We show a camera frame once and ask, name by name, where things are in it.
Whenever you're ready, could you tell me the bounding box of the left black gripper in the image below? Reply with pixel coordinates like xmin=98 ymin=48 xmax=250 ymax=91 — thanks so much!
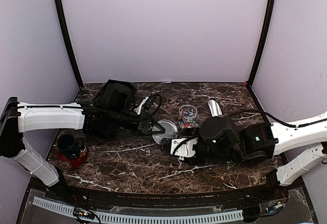
xmin=108 ymin=107 xmax=166 ymax=136

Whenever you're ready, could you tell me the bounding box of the silver jar lid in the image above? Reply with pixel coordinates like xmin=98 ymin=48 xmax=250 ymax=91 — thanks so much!
xmin=152 ymin=120 xmax=178 ymax=144

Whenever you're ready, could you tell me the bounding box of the silver metal scoop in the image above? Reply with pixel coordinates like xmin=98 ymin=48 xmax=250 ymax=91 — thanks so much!
xmin=207 ymin=100 xmax=223 ymax=117

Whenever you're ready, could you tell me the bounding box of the clear plastic jar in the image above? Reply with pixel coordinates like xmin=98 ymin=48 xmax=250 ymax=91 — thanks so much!
xmin=178 ymin=104 xmax=198 ymax=129

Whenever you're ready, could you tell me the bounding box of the black bin with lollipops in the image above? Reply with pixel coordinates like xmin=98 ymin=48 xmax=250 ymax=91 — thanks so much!
xmin=100 ymin=79 xmax=137 ymax=99

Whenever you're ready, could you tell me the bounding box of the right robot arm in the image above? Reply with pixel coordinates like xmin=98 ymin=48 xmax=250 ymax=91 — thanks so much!
xmin=170 ymin=113 xmax=326 ymax=200

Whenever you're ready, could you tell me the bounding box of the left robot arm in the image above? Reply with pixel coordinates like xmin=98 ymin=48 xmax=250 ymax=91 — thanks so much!
xmin=1 ymin=97 xmax=166 ymax=201

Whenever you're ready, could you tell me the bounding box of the dark blue mug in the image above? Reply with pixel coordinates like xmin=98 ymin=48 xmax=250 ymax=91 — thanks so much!
xmin=57 ymin=134 xmax=85 ymax=160

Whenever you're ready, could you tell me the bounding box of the red floral saucer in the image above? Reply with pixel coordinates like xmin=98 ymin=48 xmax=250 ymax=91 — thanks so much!
xmin=57 ymin=145 xmax=88 ymax=170

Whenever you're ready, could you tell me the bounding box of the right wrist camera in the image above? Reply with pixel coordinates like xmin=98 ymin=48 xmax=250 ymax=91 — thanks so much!
xmin=160 ymin=116 xmax=242 ymax=163

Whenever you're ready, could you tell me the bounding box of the black front rail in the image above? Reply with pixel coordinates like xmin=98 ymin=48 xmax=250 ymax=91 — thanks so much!
xmin=30 ymin=180 xmax=302 ymax=211

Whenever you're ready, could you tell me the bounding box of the white slotted cable duct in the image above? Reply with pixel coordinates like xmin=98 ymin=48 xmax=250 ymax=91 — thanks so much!
xmin=32 ymin=197 xmax=244 ymax=224

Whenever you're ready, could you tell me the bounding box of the right black frame post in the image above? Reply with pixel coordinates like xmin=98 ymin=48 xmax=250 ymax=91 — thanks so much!
xmin=246 ymin=0 xmax=275 ymax=89

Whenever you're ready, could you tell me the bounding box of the black frame post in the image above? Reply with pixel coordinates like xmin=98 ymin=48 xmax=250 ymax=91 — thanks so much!
xmin=54 ymin=0 xmax=84 ymax=89
xmin=246 ymin=0 xmax=275 ymax=89

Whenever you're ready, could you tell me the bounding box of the left black frame post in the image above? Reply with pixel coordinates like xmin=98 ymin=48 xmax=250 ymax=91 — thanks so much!
xmin=54 ymin=0 xmax=84 ymax=89

